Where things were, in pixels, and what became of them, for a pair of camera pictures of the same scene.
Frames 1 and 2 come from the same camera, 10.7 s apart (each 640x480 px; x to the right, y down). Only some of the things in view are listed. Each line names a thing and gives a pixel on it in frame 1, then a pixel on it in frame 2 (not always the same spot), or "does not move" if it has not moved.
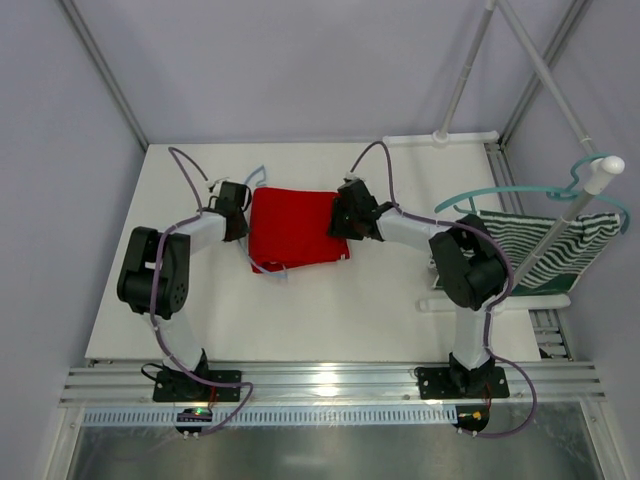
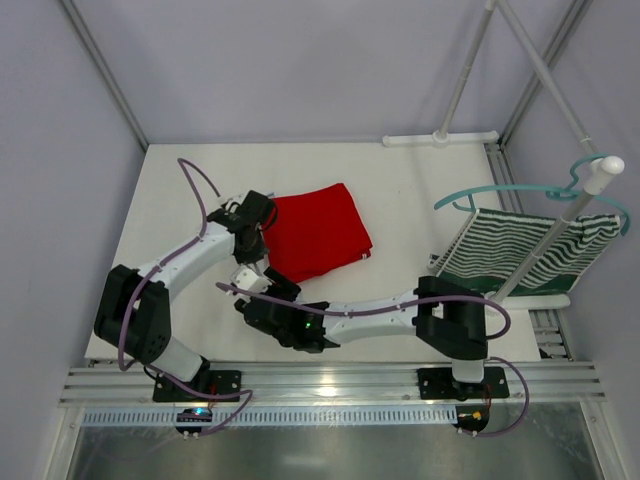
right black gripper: x=340 y=217 to x=279 y=286
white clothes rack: x=604 y=167 does not move
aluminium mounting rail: x=133 y=386 does not move
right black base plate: x=454 y=383 does not move
